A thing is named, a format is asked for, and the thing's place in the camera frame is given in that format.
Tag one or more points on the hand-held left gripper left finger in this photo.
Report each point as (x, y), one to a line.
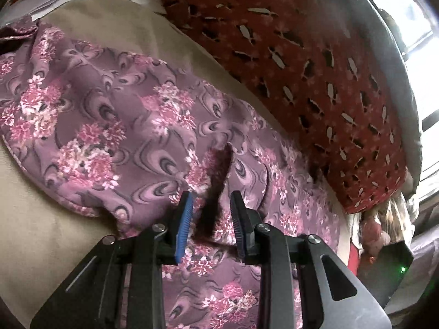
(182, 226)

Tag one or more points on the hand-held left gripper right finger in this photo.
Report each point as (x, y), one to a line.
(237, 222)

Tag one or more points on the purple floral garment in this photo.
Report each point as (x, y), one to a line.
(137, 126)

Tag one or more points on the pink soft toy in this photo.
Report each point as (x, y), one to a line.
(374, 238)

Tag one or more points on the pale crumpled plastic bag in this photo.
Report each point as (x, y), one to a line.
(398, 216)

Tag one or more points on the red patterned blanket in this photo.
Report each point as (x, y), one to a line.
(274, 58)

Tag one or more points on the window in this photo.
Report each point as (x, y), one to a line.
(423, 85)

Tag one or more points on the beige bed sheet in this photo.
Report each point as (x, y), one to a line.
(120, 24)

